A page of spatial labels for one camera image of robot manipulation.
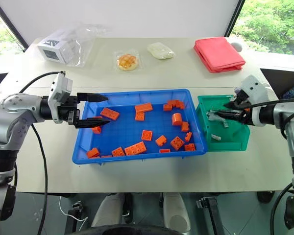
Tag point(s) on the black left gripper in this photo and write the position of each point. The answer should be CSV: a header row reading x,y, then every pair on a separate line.
x,y
71,110

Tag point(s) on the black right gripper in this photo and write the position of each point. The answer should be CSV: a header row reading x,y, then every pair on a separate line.
x,y
245,107

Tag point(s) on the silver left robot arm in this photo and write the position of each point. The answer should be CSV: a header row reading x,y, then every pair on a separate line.
x,y
12,117

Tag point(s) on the green plastic bin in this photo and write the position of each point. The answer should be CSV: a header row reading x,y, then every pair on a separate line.
x,y
232,139

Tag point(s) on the blue plastic bin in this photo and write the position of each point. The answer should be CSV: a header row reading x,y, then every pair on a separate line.
x,y
127,129

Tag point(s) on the grey battery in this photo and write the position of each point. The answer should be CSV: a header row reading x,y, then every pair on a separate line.
x,y
226,123
212,115
216,137

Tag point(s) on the orange long toy brick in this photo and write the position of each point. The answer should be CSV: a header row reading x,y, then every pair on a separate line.
x,y
135,148
109,113
143,107

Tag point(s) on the orange small toy brick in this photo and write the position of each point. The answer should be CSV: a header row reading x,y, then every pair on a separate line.
x,y
93,152
96,130
189,147
188,136
164,150
185,126
161,140
167,107

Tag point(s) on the orange square toy brick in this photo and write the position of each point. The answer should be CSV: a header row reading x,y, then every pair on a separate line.
x,y
118,151
177,143
139,116
147,135

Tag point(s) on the orange stepped toy brick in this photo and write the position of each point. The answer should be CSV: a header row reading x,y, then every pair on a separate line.
x,y
177,104

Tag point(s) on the orange rounded toy brick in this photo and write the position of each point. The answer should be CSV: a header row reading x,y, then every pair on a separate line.
x,y
177,119

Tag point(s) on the red folded cloth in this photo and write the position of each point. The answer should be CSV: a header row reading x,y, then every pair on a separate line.
x,y
218,55

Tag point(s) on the packaged round golden bread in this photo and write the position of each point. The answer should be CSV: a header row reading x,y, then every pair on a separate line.
x,y
128,61

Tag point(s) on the clear plastic bag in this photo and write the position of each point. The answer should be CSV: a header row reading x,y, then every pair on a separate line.
x,y
85,46

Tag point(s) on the white cardboard box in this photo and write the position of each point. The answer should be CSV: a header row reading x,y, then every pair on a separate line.
x,y
51,47

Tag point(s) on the packaged white bun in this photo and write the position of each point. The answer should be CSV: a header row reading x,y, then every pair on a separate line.
x,y
161,51

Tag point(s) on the black caster wheel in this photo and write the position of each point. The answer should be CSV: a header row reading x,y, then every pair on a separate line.
x,y
265,197

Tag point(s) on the white rounded robot leg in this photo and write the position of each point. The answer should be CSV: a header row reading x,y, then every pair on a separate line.
x,y
107,210
176,213

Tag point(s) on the black metal stand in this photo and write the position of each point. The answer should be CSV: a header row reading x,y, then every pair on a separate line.
x,y
214,215

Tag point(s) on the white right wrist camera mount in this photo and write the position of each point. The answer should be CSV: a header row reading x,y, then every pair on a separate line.
x,y
253,85

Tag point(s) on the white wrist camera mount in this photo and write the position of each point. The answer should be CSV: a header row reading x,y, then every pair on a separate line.
x,y
253,85
60,84

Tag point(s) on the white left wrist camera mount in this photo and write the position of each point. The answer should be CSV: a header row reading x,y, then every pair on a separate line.
x,y
60,84

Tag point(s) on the black window frame bar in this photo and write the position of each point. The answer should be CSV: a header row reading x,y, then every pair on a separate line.
x,y
12,27
234,17

